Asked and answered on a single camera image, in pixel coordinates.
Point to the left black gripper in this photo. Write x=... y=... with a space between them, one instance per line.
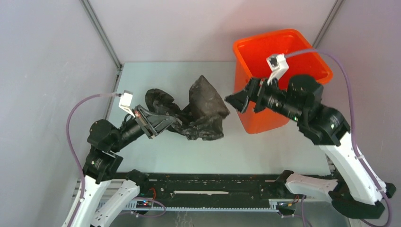
x=156 y=123

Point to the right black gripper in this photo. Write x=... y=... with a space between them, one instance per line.
x=254 y=92

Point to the black plastic trash bag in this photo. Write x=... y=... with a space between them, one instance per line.
x=202 y=118

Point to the orange plastic trash bin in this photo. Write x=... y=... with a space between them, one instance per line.
x=251 y=54

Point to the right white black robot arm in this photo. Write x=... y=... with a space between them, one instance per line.
x=354 y=194

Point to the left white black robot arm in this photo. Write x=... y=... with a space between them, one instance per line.
x=102 y=163

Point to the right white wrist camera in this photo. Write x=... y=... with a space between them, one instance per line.
x=278 y=66

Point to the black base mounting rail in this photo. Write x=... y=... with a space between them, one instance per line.
x=216 y=190

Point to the left aluminium frame post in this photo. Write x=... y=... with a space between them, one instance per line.
x=90 y=11

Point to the aluminium frame post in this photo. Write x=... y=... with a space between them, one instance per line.
x=90 y=11
x=328 y=22

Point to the white slotted cable duct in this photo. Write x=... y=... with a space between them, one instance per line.
x=134 y=205

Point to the right aluminium frame post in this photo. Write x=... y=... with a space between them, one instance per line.
x=328 y=22

